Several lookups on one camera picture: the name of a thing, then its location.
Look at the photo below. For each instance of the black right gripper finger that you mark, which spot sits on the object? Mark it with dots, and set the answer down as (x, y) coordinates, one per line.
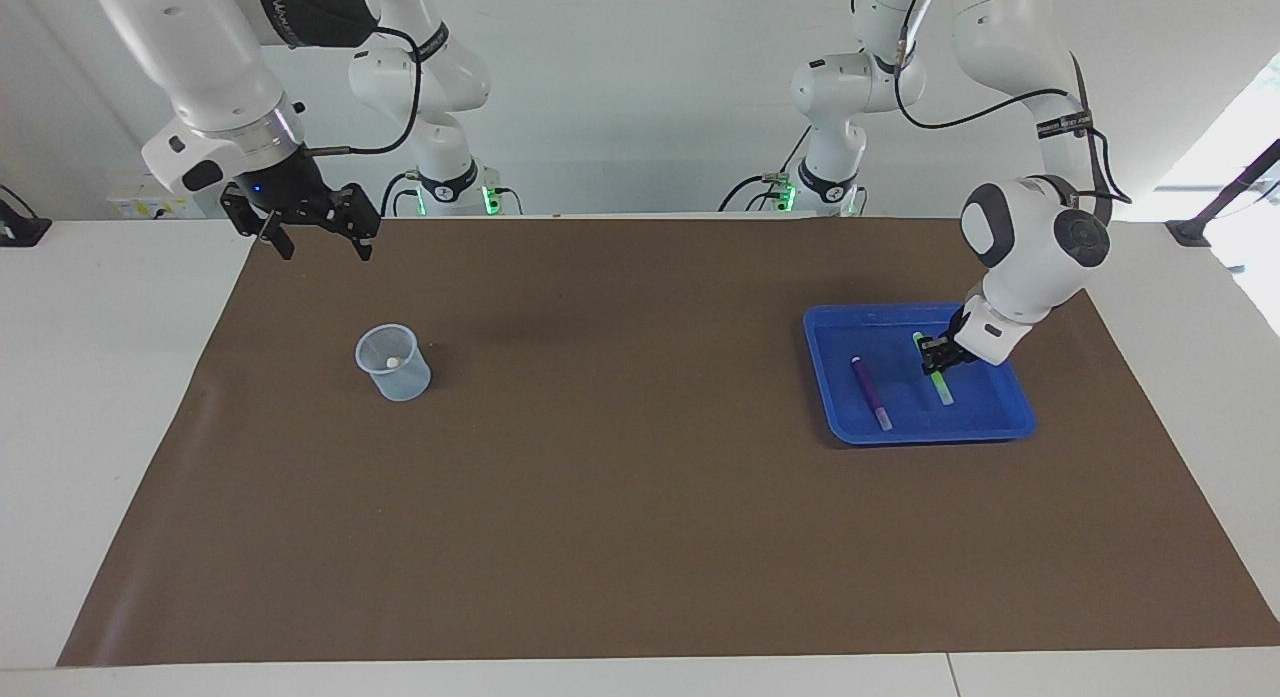
(360, 217)
(250, 217)

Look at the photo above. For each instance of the black angled stand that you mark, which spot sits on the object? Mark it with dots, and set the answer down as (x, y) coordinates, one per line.
(1215, 207)

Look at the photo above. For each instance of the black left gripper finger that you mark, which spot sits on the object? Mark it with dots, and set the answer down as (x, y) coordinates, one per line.
(950, 357)
(930, 355)

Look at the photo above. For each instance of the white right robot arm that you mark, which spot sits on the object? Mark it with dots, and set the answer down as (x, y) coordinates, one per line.
(200, 57)

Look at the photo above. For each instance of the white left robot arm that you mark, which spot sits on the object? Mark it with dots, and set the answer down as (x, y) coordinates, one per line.
(1040, 247)

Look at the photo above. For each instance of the brown table mat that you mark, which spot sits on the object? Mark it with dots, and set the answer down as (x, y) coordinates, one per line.
(640, 477)

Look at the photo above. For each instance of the small black table clamp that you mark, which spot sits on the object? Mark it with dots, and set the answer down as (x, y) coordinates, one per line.
(20, 229)

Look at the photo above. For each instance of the purple highlighter pen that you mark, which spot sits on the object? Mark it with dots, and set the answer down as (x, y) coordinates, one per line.
(872, 392)

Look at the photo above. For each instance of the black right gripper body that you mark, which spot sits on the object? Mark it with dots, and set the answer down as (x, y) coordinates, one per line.
(285, 192)

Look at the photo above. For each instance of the translucent plastic cup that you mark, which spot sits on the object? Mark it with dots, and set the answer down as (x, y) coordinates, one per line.
(405, 382)

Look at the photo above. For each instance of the green highlighter pen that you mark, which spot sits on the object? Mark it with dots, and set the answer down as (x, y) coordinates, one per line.
(942, 389)

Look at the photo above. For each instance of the white wall socket box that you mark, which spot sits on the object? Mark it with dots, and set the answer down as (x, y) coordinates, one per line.
(135, 202)

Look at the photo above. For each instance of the blue plastic tray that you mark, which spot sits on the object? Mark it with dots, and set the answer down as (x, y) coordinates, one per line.
(960, 422)

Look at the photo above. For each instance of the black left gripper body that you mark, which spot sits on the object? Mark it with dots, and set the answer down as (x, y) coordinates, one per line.
(958, 337)

